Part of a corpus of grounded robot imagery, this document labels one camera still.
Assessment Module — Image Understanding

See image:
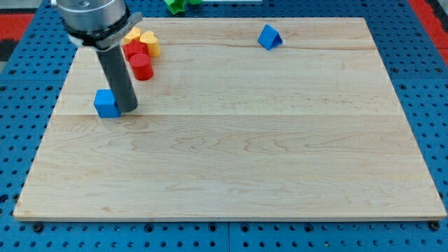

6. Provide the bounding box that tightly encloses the blue cube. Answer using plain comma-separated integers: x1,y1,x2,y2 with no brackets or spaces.
94,90,121,118

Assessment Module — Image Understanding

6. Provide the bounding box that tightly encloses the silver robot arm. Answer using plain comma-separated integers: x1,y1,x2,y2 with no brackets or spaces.
50,0,143,51

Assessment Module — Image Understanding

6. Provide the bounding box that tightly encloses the yellow block behind arm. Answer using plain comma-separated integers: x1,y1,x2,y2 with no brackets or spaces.
122,27,141,45

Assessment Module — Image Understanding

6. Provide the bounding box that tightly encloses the wooden board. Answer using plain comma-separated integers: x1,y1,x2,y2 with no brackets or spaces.
13,17,447,222

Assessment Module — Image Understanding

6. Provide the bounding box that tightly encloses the blue triangular prism block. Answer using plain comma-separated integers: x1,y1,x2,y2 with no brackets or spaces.
258,24,283,50

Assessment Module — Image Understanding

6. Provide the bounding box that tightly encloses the red cylinder block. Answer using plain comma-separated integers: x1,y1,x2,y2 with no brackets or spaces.
129,53,154,81

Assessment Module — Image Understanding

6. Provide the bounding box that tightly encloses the yellow heart block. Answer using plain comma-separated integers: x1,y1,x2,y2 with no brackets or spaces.
139,31,161,57

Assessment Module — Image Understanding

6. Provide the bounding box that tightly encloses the red star block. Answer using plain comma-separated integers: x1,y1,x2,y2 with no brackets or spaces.
122,40,148,61

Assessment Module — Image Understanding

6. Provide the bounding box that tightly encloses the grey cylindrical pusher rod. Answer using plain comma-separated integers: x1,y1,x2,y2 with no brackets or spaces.
96,45,138,113

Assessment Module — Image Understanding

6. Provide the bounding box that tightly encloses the green block at top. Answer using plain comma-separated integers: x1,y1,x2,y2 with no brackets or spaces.
164,0,202,15

